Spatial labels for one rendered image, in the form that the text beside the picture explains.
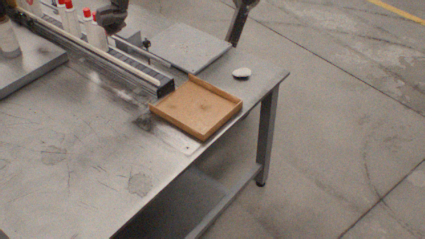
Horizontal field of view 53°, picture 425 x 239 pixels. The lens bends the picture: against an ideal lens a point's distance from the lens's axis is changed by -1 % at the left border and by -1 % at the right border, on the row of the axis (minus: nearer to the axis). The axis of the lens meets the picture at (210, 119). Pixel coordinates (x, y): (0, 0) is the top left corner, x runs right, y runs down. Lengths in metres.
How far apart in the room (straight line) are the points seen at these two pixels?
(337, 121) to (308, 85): 0.41
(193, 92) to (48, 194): 0.73
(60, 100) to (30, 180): 0.44
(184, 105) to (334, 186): 1.19
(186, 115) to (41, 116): 0.61
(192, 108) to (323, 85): 1.70
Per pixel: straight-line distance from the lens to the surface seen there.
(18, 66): 2.17
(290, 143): 2.84
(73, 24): 2.20
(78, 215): 1.53
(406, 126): 3.17
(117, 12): 1.83
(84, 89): 2.00
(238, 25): 2.60
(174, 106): 1.82
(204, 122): 1.74
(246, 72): 1.95
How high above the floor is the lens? 2.04
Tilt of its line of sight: 44 degrees down
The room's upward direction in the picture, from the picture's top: 1 degrees counter-clockwise
